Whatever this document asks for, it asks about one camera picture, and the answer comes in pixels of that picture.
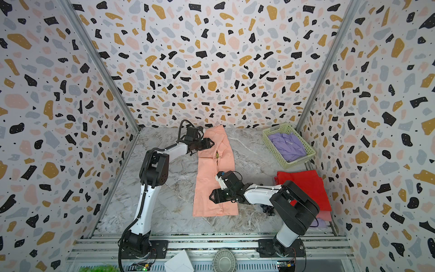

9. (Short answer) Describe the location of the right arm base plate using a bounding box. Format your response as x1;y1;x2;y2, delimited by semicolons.
257;238;306;258

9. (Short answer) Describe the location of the circuit board with wires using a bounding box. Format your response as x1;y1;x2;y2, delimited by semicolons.
128;262;152;272

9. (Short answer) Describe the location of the pink graphic t-shirt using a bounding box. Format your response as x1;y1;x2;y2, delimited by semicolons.
192;125;239;218

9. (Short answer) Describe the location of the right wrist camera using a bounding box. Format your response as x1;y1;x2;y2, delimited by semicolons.
215;171;228;190

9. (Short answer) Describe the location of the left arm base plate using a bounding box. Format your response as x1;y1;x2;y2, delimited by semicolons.
119;240;169;260

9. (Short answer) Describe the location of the folded red t-shirt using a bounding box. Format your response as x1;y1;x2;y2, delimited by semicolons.
274;170;332;212

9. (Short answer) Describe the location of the purple t-shirt in basket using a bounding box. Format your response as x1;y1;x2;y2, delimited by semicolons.
268;133;307;162

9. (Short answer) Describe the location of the green plastic basket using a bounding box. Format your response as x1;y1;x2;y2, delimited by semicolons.
262;123;316;169

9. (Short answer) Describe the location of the grey ribbed plate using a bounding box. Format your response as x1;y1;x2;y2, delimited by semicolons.
213;249;236;272

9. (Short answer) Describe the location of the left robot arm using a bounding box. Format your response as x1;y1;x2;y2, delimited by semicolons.
118;120;215;263

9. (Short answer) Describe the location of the aluminium rail frame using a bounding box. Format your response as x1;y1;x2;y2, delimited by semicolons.
64;232;361;272

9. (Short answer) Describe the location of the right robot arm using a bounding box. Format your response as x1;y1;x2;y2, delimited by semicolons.
209;171;320;258

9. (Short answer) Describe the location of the green artificial grass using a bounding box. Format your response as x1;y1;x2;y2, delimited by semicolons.
78;265;119;272

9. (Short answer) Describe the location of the white paper sheet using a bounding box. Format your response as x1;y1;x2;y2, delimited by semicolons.
164;250;194;272

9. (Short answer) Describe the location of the black grape bunch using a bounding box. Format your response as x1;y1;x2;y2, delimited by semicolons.
260;205;275;216

